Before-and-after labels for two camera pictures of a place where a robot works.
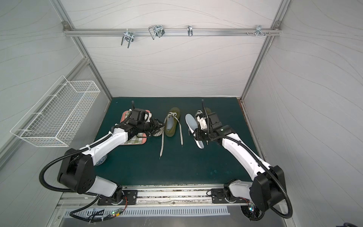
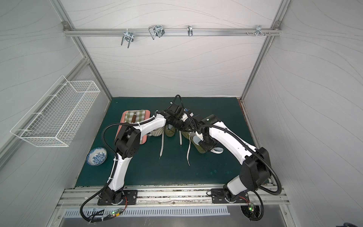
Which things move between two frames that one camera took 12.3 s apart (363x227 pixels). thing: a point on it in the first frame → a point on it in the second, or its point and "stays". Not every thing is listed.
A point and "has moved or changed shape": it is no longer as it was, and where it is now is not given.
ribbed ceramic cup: (160, 132) stays
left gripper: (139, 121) → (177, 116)
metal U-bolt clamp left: (129, 36) stays
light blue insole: (192, 124) has moved or changed shape
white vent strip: (146, 213) stays
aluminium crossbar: (106, 32) stays
